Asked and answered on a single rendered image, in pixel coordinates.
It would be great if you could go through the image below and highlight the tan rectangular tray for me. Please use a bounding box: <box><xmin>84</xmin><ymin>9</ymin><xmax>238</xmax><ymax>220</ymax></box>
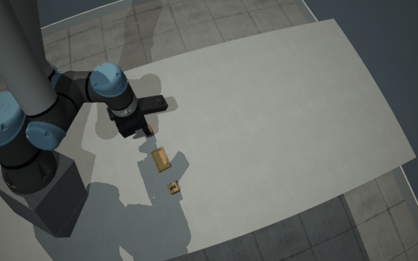
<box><xmin>150</xmin><ymin>147</ymin><xmax>171</xmax><ymax>173</ymax></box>

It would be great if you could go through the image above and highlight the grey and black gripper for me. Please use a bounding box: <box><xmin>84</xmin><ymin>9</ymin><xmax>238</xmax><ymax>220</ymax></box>
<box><xmin>107</xmin><ymin>103</ymin><xmax>151</xmax><ymax>139</ymax></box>

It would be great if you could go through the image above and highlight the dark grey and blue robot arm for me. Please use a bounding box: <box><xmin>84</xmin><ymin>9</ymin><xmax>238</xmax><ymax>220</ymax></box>
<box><xmin>0</xmin><ymin>0</ymin><xmax>168</xmax><ymax>194</ymax></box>

